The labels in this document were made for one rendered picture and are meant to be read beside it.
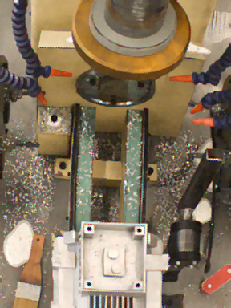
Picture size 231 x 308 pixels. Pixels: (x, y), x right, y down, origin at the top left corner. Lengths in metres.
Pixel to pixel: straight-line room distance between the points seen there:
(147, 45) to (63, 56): 0.29
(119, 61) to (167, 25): 0.09
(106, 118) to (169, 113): 0.13
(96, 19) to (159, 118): 0.50
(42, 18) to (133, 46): 0.41
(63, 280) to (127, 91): 0.40
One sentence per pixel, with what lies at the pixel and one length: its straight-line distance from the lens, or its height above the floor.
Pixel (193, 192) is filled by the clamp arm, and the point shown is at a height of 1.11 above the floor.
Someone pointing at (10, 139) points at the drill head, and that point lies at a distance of 1.19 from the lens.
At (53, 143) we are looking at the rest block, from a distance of 1.42.
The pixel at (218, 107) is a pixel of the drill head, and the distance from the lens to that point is 1.26.
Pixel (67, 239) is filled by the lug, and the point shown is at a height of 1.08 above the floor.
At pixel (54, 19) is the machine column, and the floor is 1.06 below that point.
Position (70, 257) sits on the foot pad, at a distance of 1.12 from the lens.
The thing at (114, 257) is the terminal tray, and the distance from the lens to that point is 1.06.
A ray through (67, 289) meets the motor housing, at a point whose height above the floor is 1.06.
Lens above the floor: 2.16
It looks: 66 degrees down
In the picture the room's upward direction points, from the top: 12 degrees clockwise
